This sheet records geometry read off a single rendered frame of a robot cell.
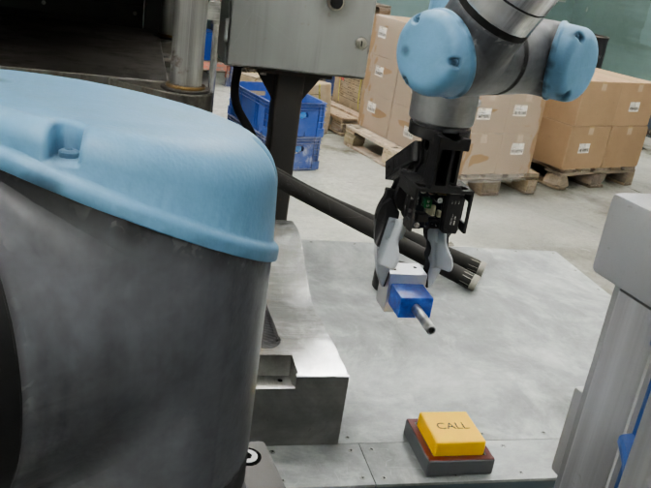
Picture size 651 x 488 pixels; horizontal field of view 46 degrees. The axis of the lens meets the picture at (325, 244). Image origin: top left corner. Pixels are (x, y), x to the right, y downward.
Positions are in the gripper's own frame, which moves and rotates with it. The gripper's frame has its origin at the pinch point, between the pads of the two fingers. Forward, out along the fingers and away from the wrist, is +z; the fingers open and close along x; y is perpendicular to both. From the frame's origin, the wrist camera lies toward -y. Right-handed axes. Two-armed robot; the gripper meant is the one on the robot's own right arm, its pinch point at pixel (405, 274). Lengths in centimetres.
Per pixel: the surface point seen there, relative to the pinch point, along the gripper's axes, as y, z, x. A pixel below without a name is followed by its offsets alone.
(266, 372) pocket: 9.8, 8.2, -18.4
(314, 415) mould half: 14.4, 11.0, -13.5
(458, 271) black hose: -29.1, 12.0, 21.8
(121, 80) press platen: -65, -9, -36
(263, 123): -365, 66, 44
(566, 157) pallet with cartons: -364, 72, 249
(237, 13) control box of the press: -73, -23, -15
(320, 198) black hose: -44.5, 5.3, -0.5
